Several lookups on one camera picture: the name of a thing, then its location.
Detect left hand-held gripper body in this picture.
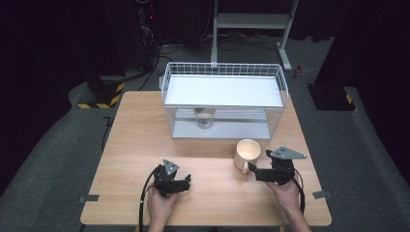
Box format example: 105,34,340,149
152,159,181,198

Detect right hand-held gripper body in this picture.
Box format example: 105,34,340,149
265,146,308,187

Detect cream mug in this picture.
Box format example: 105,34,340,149
233,138,262,175

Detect white jar with grey-striped lid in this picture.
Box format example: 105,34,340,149
192,107,217,131

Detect white wire shelf rack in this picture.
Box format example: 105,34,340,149
160,61,290,141

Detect person's left hand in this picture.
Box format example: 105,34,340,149
146,186,180,224

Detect person's right hand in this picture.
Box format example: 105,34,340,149
265,177,304,215

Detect grey tape strip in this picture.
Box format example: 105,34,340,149
311,189,334,200
78,194,101,204

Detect white metal stand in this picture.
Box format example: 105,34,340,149
210,0,300,73

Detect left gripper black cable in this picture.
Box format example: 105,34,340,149
137,166,160,232

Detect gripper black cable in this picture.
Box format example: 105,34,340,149
137,166,160,232
292,167,307,216

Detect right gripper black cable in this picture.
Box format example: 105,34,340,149
292,167,307,216

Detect thin black cable beside table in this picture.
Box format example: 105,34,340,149
101,115,115,153

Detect black post with striped base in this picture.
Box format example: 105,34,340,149
76,74,127,110
307,82,358,112

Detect black floor cables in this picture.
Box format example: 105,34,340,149
124,35,182,92

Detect dark equipment tower with wires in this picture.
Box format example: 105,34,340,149
134,0,160,73

